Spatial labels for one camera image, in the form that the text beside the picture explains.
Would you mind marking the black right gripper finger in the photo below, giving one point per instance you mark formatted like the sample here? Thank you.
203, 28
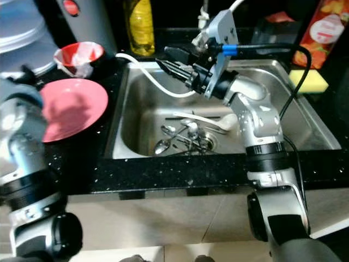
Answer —
186, 57
177, 71

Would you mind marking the pink plate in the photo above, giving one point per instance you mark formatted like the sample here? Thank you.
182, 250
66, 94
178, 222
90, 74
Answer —
76, 109

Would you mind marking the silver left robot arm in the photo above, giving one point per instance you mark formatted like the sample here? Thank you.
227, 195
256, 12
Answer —
27, 147

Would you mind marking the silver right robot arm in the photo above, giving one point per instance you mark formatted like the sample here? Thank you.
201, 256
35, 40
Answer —
264, 123

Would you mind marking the metal faucet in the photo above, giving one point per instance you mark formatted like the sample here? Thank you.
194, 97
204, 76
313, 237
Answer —
203, 24

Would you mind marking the white round pot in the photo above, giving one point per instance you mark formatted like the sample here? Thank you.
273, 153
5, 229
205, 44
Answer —
22, 33

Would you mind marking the stainless steel sink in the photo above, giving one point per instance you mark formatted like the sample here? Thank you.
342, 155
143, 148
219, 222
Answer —
136, 103

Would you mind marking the white ceramic spoon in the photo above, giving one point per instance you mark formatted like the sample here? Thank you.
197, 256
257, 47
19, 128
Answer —
226, 123

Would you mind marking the red bowl with white plastic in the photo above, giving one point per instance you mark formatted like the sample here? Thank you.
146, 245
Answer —
82, 53

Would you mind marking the yellow oil bottle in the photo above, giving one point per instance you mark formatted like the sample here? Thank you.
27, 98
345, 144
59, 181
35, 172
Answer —
140, 27

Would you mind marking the metal spoon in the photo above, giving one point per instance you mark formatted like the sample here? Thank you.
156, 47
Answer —
168, 130
192, 129
162, 147

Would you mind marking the metal sink drain strainer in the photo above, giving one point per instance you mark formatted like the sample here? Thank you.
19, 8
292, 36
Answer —
207, 143

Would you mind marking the grey kettle with red button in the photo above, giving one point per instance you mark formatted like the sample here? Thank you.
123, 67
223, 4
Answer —
92, 22

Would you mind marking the black container with red top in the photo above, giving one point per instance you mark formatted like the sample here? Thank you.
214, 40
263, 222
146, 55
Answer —
283, 30

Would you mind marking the yellow sponge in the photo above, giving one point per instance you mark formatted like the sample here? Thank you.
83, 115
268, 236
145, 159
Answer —
308, 82

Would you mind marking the red printed packet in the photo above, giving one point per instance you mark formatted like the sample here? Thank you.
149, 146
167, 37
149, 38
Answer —
330, 33

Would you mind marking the beige cabinet front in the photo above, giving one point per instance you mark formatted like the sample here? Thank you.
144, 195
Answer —
169, 218

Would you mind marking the dark robot right foot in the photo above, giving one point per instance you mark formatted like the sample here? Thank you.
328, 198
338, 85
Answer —
200, 258

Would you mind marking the dark robot foot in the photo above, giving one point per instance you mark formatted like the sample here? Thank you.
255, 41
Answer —
200, 258
132, 258

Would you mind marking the dark robot left foot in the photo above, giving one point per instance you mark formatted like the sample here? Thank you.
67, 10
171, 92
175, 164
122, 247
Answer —
132, 258

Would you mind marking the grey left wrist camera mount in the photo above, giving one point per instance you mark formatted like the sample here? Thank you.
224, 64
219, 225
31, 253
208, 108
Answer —
19, 93

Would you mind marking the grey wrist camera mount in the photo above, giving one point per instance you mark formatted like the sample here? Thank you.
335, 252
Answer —
223, 27
19, 93

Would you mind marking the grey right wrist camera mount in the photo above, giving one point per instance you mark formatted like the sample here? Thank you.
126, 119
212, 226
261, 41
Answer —
223, 27

